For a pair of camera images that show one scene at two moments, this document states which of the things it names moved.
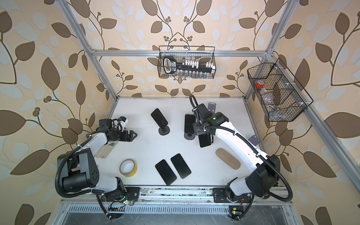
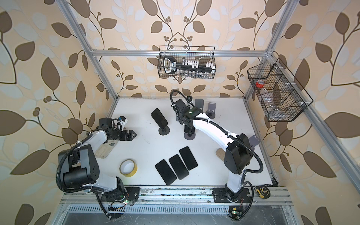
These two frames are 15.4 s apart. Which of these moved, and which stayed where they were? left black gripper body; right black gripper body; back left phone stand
Moved: right black gripper body
Stayed: back left phone stand; left black gripper body
